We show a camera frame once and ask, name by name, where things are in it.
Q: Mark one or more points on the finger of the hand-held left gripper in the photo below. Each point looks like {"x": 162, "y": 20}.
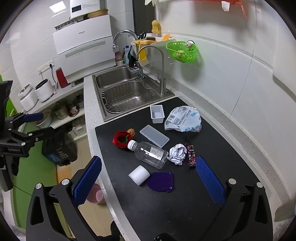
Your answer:
{"x": 32, "y": 117}
{"x": 41, "y": 133}

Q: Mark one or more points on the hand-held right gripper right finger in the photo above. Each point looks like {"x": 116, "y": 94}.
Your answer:
{"x": 209, "y": 180}

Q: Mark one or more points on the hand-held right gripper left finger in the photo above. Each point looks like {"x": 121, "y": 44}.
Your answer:
{"x": 87, "y": 178}

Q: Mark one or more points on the pink waste bin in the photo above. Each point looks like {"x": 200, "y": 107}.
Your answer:
{"x": 96, "y": 194}

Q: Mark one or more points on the small patterned dark box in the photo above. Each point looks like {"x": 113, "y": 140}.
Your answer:
{"x": 191, "y": 156}

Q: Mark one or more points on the white paper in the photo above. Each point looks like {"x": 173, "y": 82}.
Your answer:
{"x": 177, "y": 154}

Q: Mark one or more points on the purple fabric pouch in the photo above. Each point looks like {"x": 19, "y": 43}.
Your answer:
{"x": 160, "y": 182}

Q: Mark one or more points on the red paper cup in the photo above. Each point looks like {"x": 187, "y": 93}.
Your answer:
{"x": 120, "y": 139}

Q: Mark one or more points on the white foam roll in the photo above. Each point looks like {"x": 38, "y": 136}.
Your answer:
{"x": 139, "y": 175}

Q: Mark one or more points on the small orange round piece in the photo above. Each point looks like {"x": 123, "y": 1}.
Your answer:
{"x": 131, "y": 131}

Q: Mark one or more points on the clear plastic bottle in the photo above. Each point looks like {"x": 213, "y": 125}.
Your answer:
{"x": 150, "y": 154}

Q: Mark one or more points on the printed plastic bag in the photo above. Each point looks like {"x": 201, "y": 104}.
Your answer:
{"x": 182, "y": 119}

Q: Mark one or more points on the translucent plastic lid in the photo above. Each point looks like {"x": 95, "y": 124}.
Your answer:
{"x": 153, "y": 135}

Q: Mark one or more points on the white rectangular plastic tray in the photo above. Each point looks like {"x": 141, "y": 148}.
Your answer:
{"x": 157, "y": 114}

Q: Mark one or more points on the person's left hand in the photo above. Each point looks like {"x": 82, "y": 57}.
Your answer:
{"x": 14, "y": 166}

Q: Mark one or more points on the pale bowl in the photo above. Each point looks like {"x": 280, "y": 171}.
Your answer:
{"x": 44, "y": 118}

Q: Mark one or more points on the white rice cooker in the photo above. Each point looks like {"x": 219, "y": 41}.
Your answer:
{"x": 27, "y": 97}
{"x": 44, "y": 89}

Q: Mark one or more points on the black pedal bin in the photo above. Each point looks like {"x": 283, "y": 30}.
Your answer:
{"x": 59, "y": 148}

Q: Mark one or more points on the steel pot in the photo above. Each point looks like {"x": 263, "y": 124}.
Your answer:
{"x": 60, "y": 111}

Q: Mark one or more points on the white storage box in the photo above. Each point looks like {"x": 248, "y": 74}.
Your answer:
{"x": 72, "y": 136}
{"x": 79, "y": 128}

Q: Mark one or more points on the green cabinet front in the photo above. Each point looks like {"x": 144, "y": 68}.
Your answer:
{"x": 32, "y": 166}

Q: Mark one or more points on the white shelf unit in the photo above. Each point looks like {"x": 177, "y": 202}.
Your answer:
{"x": 62, "y": 98}

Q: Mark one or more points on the black counter mat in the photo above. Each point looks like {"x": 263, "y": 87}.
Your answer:
{"x": 185, "y": 220}

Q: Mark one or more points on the dark lidded pot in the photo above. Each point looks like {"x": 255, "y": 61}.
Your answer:
{"x": 78, "y": 102}

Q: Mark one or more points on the red kettle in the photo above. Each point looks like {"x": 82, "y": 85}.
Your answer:
{"x": 61, "y": 77}

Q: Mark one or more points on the person's dark pants leg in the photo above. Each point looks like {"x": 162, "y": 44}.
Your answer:
{"x": 115, "y": 231}

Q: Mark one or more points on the stainless steel sink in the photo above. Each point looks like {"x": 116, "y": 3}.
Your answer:
{"x": 101, "y": 83}

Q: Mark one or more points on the grey rag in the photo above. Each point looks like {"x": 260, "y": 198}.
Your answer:
{"x": 283, "y": 213}

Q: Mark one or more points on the white countertop dishwasher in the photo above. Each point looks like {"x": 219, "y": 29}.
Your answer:
{"x": 85, "y": 48}

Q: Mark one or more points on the dark pink bottle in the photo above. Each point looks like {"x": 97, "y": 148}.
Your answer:
{"x": 119, "y": 56}

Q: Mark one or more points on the blue white soap bottle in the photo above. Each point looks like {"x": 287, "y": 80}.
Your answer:
{"x": 126, "y": 53}

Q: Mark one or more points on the white water heater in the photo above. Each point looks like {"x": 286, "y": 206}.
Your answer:
{"x": 79, "y": 7}

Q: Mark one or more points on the slim gooseneck faucet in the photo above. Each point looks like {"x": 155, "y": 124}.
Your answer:
{"x": 162, "y": 69}

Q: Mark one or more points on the wicker basket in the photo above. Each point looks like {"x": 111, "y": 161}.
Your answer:
{"x": 98, "y": 14}

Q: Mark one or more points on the tall chrome faucet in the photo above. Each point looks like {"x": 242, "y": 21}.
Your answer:
{"x": 126, "y": 32}

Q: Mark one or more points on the green plastic basket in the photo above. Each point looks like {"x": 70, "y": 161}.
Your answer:
{"x": 183, "y": 54}

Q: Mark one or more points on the black scissors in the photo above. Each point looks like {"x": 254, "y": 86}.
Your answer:
{"x": 142, "y": 36}

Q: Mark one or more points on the white sink caddy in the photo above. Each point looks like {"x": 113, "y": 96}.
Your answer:
{"x": 159, "y": 40}

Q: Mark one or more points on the dark window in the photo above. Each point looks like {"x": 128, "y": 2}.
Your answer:
{"x": 143, "y": 16}

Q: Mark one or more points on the yellow sponge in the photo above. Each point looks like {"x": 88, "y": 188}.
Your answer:
{"x": 155, "y": 26}

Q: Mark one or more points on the white wall outlet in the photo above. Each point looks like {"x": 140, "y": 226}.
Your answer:
{"x": 46, "y": 67}

